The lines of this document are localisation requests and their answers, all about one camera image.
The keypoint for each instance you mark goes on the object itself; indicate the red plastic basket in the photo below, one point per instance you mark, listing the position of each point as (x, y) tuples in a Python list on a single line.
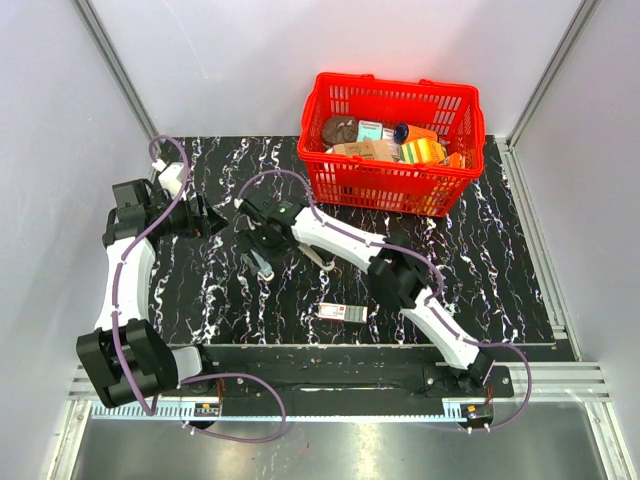
[(451, 110)]

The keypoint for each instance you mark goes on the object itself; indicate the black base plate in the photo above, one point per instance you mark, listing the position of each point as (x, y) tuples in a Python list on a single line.
[(326, 382)]

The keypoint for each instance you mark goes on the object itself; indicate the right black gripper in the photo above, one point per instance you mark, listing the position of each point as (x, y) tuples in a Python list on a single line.
[(250, 237)]

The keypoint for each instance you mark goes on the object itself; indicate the staples box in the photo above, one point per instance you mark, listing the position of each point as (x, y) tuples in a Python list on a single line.
[(343, 313)]

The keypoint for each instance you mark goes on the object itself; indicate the yellow green striped box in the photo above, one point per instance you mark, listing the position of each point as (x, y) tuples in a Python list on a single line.
[(422, 151)]

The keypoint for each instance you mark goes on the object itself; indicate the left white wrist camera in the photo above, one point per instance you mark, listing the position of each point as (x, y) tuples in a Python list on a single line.
[(171, 177)]

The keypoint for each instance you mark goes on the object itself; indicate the teal label box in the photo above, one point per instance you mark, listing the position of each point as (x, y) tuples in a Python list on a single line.
[(369, 131)]

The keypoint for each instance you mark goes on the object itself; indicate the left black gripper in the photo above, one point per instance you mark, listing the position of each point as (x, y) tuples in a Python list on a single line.
[(201, 225)]

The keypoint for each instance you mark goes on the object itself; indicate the cardboard box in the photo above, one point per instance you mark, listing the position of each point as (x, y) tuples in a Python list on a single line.
[(370, 150)]

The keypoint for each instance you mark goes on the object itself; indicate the orange bottle blue cap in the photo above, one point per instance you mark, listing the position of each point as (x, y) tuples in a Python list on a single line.
[(404, 133)]

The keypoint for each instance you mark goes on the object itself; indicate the brown round sponge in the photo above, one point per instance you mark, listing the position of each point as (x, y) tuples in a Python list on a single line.
[(339, 130)]

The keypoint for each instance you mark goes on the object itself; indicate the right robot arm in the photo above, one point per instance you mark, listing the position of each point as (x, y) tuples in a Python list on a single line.
[(398, 277)]

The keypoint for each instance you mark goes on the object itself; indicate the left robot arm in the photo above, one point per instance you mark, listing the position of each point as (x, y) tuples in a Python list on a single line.
[(124, 357)]

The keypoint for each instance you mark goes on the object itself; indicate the small light blue stapler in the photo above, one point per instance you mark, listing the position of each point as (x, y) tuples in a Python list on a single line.
[(258, 265)]

